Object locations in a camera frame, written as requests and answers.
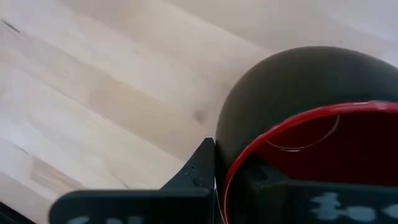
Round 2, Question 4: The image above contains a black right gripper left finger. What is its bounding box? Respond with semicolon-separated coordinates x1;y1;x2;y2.
49;137;218;224

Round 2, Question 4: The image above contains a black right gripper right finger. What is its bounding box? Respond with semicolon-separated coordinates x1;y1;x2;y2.
230;157;398;224

